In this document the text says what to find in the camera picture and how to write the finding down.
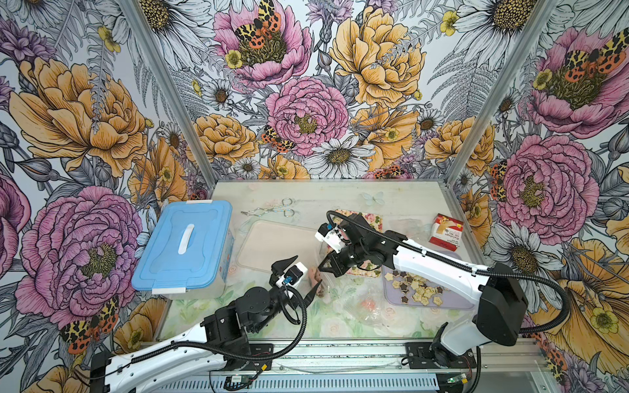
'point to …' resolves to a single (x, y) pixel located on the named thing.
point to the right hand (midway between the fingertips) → (323, 273)
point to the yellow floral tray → (373, 221)
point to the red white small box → (446, 232)
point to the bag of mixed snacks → (363, 308)
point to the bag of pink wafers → (314, 278)
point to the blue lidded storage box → (190, 252)
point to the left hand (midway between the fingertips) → (305, 272)
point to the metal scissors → (258, 211)
